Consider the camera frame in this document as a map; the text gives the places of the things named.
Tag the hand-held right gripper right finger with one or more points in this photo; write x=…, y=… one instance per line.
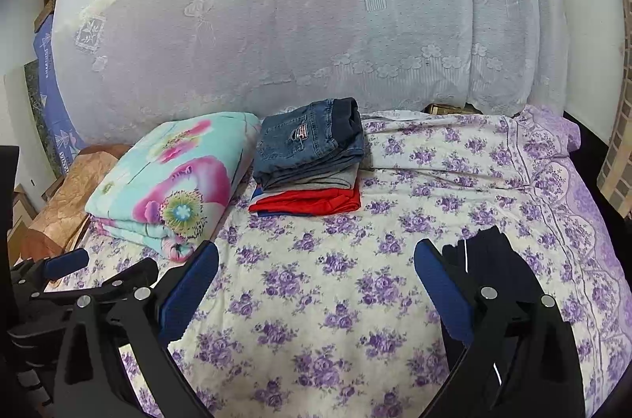
x=444, y=299

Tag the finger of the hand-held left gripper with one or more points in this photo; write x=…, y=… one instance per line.
x=64, y=262
x=123, y=277

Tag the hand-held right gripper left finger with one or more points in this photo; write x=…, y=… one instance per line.
x=190, y=294

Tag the dark pants with white stripe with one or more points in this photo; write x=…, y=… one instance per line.
x=498, y=260

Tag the blue denim pants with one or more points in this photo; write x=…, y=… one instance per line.
x=301, y=141

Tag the purple floral bed sheet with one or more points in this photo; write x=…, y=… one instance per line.
x=345, y=275

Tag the folded teal floral quilt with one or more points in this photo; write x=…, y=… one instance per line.
x=163, y=181

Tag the red folded garment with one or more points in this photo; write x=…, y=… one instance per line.
x=306, y=203

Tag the dark framed panel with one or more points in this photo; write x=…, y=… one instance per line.
x=34, y=117

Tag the blue printed box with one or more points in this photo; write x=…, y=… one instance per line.
x=49, y=102

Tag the grey folded garment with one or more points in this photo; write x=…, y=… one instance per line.
x=321, y=183

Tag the golden box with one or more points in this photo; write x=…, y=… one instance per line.
x=442, y=108

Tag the white lace cover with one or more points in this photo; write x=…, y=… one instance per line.
x=296, y=28

